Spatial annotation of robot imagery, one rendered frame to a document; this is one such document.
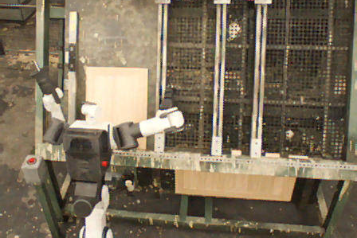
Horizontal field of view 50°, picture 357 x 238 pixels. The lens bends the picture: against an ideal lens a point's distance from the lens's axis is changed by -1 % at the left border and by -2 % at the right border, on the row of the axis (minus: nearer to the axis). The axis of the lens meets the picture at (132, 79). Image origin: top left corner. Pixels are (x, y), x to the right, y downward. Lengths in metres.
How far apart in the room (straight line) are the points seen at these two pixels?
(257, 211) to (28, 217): 1.98
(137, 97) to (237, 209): 1.43
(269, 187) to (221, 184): 0.36
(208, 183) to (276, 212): 0.70
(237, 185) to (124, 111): 1.10
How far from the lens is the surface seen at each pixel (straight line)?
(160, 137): 2.66
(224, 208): 3.55
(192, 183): 3.20
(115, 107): 2.73
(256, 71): 2.61
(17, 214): 3.74
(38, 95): 2.87
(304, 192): 3.24
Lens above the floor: 2.84
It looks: 35 degrees down
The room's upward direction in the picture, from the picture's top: 5 degrees counter-clockwise
